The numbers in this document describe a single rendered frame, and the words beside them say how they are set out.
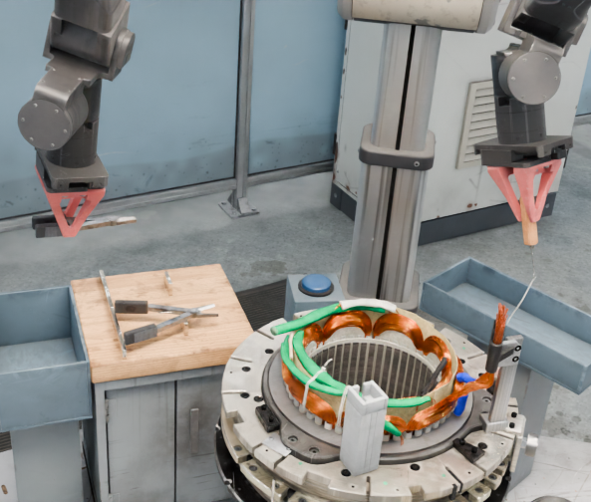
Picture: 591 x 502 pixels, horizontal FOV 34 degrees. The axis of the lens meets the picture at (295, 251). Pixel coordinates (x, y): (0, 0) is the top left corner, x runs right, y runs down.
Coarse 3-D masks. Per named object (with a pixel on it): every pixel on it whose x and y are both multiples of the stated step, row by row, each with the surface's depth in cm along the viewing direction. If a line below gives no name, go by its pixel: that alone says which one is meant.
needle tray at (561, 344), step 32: (448, 288) 135; (480, 288) 136; (512, 288) 132; (448, 320) 128; (480, 320) 125; (512, 320) 130; (544, 320) 130; (576, 320) 127; (544, 352) 119; (576, 352) 125; (544, 384) 129; (576, 384) 117; (544, 416) 134; (512, 480) 135
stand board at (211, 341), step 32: (96, 288) 123; (128, 288) 123; (160, 288) 124; (192, 288) 124; (224, 288) 125; (96, 320) 117; (128, 320) 117; (160, 320) 118; (192, 320) 118; (224, 320) 119; (96, 352) 111; (128, 352) 112; (160, 352) 112; (192, 352) 113; (224, 352) 114
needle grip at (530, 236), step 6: (522, 204) 116; (522, 210) 116; (522, 216) 116; (522, 222) 117; (528, 222) 116; (534, 222) 116; (522, 228) 117; (528, 228) 116; (534, 228) 116; (528, 234) 116; (534, 234) 116; (528, 240) 117; (534, 240) 117
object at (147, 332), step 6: (150, 324) 112; (132, 330) 110; (138, 330) 110; (144, 330) 111; (150, 330) 111; (156, 330) 112; (126, 336) 110; (132, 336) 110; (138, 336) 111; (144, 336) 111; (150, 336) 112; (156, 336) 112; (126, 342) 110; (132, 342) 110; (138, 342) 111
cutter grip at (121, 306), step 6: (120, 300) 115; (126, 300) 116; (132, 300) 116; (138, 300) 116; (120, 306) 115; (126, 306) 115; (132, 306) 115; (138, 306) 115; (144, 306) 115; (120, 312) 116; (126, 312) 116; (132, 312) 116; (138, 312) 116; (144, 312) 116
